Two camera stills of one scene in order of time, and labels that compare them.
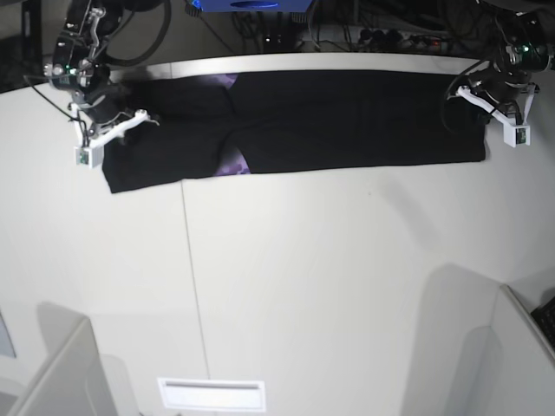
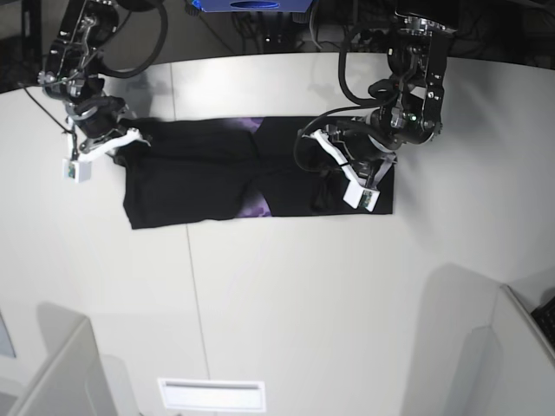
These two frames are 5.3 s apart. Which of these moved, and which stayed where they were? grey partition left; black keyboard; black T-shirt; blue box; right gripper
Moved: black T-shirt; right gripper
Stayed: black keyboard; blue box; grey partition left
